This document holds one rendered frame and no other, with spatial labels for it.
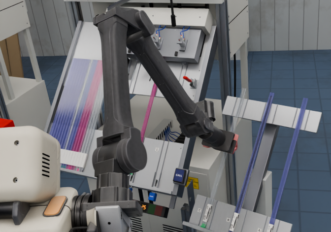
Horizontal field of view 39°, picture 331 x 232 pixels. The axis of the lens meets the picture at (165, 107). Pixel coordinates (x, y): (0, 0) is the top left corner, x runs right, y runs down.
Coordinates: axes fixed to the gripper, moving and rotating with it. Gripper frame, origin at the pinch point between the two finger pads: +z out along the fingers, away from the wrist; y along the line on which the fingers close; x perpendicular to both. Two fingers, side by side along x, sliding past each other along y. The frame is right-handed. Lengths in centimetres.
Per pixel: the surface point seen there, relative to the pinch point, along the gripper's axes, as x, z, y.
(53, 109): 3, 3, 87
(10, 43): -69, 148, 322
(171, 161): 10.1, 9.3, 24.2
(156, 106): -22, 67, 77
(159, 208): 28.6, 9.7, 22.9
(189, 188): 18.0, 9.3, 13.1
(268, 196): 12.0, 15.1, -14.6
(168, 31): -41, 4, 42
